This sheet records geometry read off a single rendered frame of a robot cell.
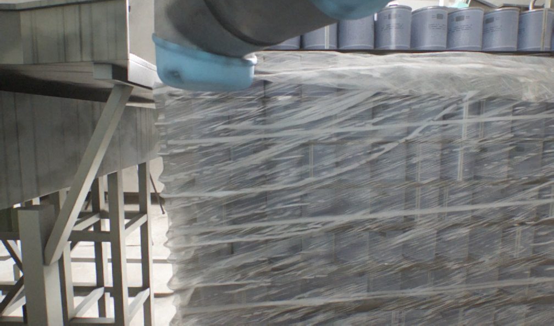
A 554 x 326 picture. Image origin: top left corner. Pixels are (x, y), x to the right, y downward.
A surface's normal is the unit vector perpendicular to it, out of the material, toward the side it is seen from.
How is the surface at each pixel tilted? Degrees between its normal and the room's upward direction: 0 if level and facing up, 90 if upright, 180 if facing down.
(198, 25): 136
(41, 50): 90
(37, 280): 90
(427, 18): 91
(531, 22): 91
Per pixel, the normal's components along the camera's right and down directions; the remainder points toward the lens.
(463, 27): -0.51, 0.10
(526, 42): -0.72, 0.08
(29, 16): -0.26, 0.10
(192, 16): -0.64, 0.66
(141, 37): 0.04, 0.11
